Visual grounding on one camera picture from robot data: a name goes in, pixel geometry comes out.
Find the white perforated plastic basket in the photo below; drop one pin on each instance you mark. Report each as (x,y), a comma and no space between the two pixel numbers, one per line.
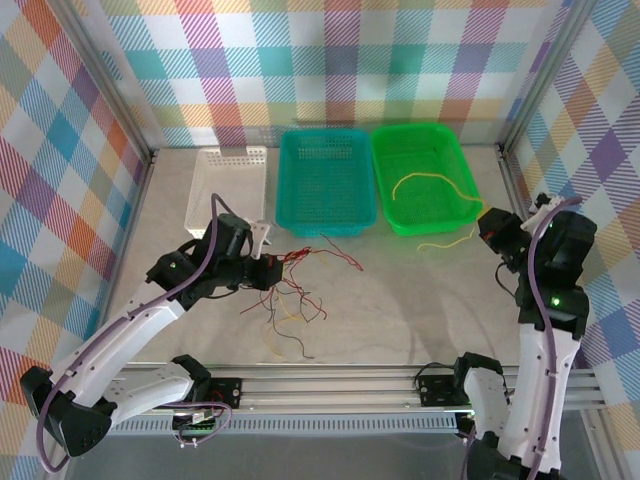
(230,180)

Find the teal plastic basket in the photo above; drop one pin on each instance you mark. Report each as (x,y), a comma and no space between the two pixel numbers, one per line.
(325,175)

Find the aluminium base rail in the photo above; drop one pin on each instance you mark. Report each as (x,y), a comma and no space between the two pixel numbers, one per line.
(340,392)

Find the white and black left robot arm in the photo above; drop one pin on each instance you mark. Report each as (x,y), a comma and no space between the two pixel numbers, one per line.
(125,330)

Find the aluminium frame post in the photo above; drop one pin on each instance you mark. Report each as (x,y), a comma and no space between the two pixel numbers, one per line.
(100,75)
(550,70)

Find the aluminium floor rail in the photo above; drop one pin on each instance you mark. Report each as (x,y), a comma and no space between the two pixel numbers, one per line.
(125,250)
(515,200)

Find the green plastic basket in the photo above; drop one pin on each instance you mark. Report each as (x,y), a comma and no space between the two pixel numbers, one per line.
(425,200)

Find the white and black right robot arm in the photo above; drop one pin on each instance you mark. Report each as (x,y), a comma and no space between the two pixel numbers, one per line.
(540,390)

